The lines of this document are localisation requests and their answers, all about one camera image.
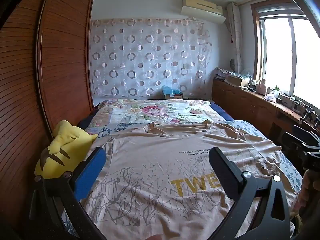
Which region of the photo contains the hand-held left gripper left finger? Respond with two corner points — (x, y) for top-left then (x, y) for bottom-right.
(29, 147), (107, 240)

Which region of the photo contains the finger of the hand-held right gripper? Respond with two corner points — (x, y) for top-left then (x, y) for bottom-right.
(292, 124), (320, 143)
(282, 132), (320, 153)

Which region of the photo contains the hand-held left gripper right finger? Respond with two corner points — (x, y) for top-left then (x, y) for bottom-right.
(209, 147), (292, 240)

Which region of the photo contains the beige printed t-shirt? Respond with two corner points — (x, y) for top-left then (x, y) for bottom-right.
(82, 120), (300, 240)

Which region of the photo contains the person's right hand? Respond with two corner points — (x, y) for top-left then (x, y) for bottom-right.
(294, 170), (312, 212)

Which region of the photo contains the yellow plush toy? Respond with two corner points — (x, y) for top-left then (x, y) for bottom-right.
(34, 120), (98, 179)

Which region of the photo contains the blue floral bed sheet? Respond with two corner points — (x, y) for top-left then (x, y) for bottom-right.
(60, 120), (304, 240)

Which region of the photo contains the navy bed sheet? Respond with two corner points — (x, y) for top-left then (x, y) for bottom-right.
(209, 100), (235, 121)

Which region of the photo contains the long wooden cabinet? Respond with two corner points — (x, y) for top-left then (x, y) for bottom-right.
(212, 79), (320, 144)

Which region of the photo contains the wooden framed window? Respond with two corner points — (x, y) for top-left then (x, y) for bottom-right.
(252, 0), (320, 111)

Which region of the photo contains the pink floral quilt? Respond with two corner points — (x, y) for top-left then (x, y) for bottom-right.
(85, 99), (225, 133)

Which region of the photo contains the flat cardboard box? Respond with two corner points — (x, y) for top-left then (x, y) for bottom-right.
(226, 75), (250, 88)

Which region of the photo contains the small cardboard box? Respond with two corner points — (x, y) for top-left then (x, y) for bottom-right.
(164, 92), (184, 100)

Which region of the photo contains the blue plastic bag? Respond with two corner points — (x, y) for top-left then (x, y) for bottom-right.
(161, 85), (182, 96)

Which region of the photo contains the hanging floral window curtain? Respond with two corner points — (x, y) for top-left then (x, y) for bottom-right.
(227, 2), (244, 74)

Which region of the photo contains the wooden slatted wardrobe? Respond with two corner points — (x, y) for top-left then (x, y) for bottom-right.
(0, 0), (95, 230)

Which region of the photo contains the sheer circle-patterned curtain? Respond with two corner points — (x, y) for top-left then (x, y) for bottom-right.
(90, 17), (213, 99)

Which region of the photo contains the wall air conditioner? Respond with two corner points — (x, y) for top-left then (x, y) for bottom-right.
(180, 0), (226, 24)

